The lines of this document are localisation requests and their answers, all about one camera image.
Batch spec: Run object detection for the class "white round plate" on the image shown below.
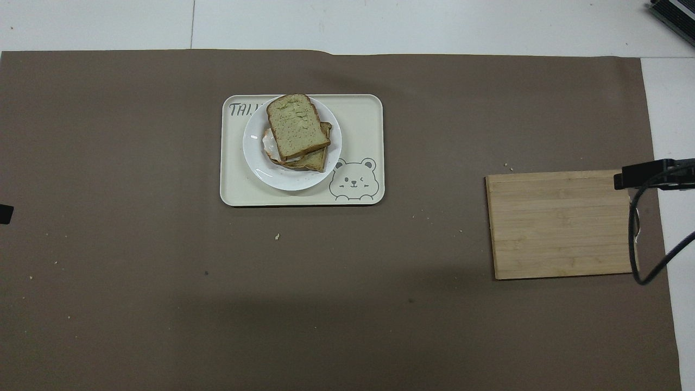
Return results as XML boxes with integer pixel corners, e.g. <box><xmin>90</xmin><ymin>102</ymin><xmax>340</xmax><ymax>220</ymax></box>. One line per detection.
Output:
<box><xmin>242</xmin><ymin>96</ymin><xmax>343</xmax><ymax>192</ymax></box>

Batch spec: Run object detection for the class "toast bread slice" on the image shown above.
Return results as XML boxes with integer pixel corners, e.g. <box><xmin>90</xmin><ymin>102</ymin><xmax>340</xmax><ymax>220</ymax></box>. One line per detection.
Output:
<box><xmin>266</xmin><ymin>93</ymin><xmax>331</xmax><ymax>161</ymax></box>
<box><xmin>267</xmin><ymin>121</ymin><xmax>333</xmax><ymax>173</ymax></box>

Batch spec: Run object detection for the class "cream tray with bear print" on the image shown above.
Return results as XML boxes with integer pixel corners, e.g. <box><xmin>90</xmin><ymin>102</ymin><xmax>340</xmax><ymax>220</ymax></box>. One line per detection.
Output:
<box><xmin>219</xmin><ymin>94</ymin><xmax>386</xmax><ymax>207</ymax></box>

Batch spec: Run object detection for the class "white fried egg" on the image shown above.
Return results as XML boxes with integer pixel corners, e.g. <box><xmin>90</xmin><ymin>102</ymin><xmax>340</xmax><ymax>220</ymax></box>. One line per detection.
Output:
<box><xmin>262</xmin><ymin>128</ymin><xmax>302</xmax><ymax>165</ymax></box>

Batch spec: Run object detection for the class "bamboo cutting board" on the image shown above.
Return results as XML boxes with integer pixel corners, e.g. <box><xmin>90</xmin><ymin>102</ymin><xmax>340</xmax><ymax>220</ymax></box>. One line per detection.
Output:
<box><xmin>484</xmin><ymin>169</ymin><xmax>640</xmax><ymax>281</ymax></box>

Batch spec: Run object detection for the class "black stand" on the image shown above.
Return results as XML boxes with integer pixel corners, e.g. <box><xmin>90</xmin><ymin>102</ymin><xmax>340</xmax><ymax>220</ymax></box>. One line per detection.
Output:
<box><xmin>648</xmin><ymin>0</ymin><xmax>695</xmax><ymax>32</ymax></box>

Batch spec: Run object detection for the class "black cable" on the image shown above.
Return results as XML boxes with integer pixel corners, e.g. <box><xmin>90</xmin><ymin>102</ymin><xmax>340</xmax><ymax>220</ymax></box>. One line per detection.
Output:
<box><xmin>628</xmin><ymin>161</ymin><xmax>695</xmax><ymax>286</ymax></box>

